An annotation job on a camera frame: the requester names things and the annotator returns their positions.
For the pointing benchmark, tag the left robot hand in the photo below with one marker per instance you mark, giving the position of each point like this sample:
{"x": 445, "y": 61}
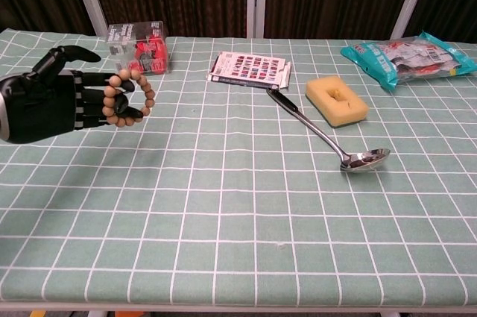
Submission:
{"x": 37, "y": 108}

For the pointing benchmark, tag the clear box with red toy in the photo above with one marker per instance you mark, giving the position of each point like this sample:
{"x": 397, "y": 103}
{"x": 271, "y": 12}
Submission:
{"x": 149, "y": 52}

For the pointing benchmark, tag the flat printed card box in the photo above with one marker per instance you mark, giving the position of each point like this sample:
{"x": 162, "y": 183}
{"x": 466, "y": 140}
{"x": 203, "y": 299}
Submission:
{"x": 249, "y": 67}

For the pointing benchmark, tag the green checkered tablecloth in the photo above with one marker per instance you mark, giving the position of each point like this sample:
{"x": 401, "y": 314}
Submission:
{"x": 238, "y": 220}

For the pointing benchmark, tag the yellow sponge with hole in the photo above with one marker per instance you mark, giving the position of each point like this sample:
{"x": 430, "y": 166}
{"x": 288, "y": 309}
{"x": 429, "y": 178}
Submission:
{"x": 320, "y": 89}

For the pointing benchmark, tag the teal snack bag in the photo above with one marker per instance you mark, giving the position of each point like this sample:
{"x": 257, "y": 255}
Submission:
{"x": 376, "y": 59}

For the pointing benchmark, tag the white table frame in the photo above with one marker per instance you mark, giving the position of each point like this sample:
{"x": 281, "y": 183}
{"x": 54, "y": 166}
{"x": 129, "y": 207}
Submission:
{"x": 238, "y": 308}

